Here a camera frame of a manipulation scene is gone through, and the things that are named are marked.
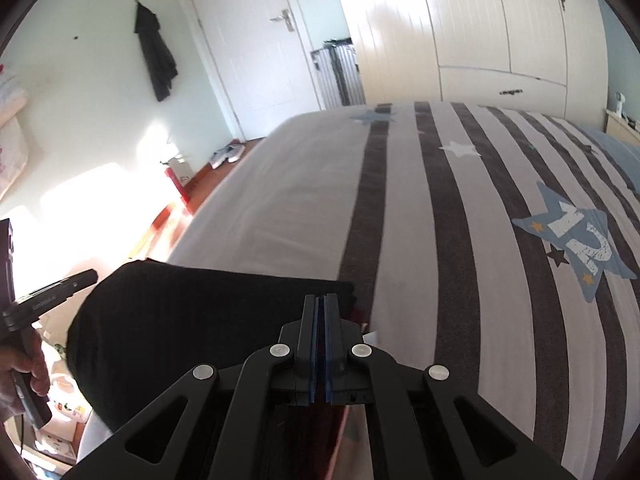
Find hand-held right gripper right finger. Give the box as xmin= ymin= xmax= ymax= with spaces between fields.
xmin=322 ymin=294 xmax=576 ymax=480

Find silver ribbed suitcase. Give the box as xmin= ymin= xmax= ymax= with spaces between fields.
xmin=310 ymin=37 xmax=367 ymax=110

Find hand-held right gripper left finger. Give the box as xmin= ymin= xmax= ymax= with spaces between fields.
xmin=62 ymin=294 xmax=319 ymax=480

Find black pants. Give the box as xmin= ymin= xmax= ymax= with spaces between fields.
xmin=65 ymin=259 xmax=358 ymax=480

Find striped star print duvet cover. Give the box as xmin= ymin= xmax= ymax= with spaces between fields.
xmin=75 ymin=101 xmax=640 ymax=480

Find red and beige box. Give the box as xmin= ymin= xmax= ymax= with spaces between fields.
xmin=160 ymin=156 xmax=196 ymax=205

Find white room door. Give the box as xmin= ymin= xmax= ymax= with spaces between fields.
xmin=177 ymin=0 xmax=351 ymax=141

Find person's left hand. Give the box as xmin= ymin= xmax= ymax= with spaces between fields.
xmin=0 ymin=332 xmax=51 ymax=412

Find white wardrobe doors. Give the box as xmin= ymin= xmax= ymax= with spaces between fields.
xmin=330 ymin=0 xmax=608 ymax=121

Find black hanging garment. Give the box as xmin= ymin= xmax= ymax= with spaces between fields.
xmin=132 ymin=0 xmax=179 ymax=103

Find cluttered cream desk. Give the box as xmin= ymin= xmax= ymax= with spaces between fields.
xmin=604 ymin=107 xmax=640 ymax=147

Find floor clutter of packets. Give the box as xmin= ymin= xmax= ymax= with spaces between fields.
xmin=35 ymin=327 xmax=96 ymax=463

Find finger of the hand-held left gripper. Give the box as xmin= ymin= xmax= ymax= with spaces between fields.
xmin=59 ymin=268 xmax=100 ymax=299

